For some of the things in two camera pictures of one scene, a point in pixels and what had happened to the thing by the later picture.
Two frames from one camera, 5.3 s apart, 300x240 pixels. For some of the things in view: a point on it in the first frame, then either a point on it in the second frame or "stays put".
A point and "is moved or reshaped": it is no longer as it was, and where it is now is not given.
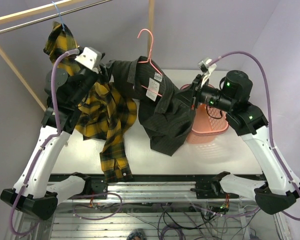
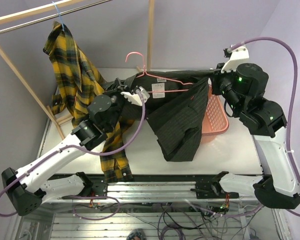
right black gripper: (192, 96) to (217, 76)
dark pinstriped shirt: (165, 111) is moved or reshaped
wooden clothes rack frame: (2, 18) stays put
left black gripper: (104, 77) to (116, 88)
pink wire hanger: (150, 59) to (145, 71)
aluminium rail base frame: (155, 207) stays put
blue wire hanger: (60, 17) stays put
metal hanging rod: (44, 19) stays put
